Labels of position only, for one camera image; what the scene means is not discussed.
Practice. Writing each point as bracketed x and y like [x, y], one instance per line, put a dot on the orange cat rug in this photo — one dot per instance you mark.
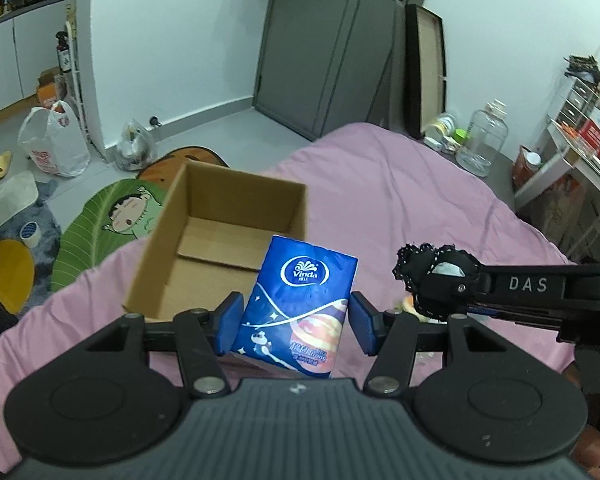
[164, 170]

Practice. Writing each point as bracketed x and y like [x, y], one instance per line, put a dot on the yellow slipper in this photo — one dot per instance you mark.
[5, 159]

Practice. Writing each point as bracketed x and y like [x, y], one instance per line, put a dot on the grey door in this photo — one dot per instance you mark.
[326, 63]

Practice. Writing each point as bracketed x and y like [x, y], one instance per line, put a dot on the round yellow table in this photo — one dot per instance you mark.
[16, 275]

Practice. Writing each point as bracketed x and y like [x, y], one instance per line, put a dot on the white desk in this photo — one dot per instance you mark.
[567, 159]

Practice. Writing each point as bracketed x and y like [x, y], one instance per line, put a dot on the white yellow jar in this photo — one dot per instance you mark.
[438, 132]

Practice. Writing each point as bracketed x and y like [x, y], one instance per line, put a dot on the pink bed sheet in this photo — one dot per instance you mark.
[370, 192]

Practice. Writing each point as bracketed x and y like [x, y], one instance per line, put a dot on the blue tissue pack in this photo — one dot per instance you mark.
[294, 316]

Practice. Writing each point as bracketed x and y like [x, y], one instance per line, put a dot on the black framed board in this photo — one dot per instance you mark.
[424, 90]

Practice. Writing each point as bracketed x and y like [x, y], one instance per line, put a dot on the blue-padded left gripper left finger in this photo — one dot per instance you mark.
[201, 338]

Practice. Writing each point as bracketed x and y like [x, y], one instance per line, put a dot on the small grey trash bag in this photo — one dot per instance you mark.
[136, 148]

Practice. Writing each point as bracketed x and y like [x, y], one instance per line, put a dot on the large clear water jug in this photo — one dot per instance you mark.
[486, 134]

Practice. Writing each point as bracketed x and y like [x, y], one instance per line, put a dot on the black lace patch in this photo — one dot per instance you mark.
[420, 269]

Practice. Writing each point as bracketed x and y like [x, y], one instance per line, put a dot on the plush hamburger toy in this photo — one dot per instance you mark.
[407, 305]

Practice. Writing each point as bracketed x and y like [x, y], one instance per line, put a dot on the open cardboard box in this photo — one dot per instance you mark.
[211, 238]

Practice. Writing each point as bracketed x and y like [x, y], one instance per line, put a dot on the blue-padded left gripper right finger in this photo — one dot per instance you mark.
[391, 338]

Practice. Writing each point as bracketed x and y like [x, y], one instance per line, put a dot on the white plastic shopping bag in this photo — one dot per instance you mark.
[53, 139]

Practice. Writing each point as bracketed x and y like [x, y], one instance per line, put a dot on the tape roll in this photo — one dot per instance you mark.
[30, 234]

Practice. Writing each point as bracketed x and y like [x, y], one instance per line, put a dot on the right hand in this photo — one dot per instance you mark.
[587, 451]

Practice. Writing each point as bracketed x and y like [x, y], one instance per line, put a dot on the white tray lid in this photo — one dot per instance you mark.
[16, 194]

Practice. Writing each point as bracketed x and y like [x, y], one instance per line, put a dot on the green leaf cartoon rug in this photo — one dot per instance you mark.
[124, 211]

